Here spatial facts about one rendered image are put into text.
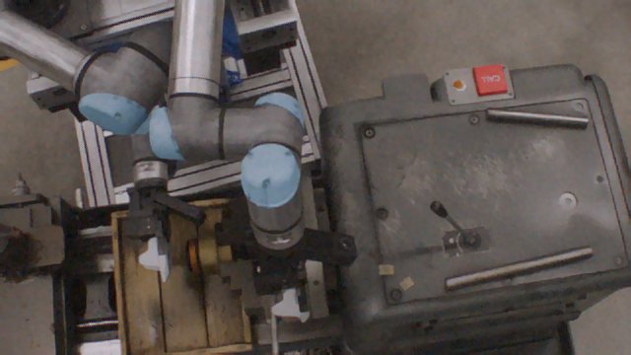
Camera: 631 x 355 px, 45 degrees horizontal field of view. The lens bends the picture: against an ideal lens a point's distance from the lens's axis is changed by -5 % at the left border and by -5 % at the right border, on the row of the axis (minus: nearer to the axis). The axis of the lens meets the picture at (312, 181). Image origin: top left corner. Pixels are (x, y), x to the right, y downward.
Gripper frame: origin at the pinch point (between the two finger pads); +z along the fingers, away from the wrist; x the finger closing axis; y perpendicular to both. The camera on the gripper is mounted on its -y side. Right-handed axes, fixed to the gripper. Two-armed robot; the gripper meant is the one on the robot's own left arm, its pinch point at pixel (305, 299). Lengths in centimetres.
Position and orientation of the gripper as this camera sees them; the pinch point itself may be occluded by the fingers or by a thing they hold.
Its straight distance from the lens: 133.8
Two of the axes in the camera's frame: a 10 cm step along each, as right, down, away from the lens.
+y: -9.9, 1.3, -0.2
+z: 0.7, 6.3, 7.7
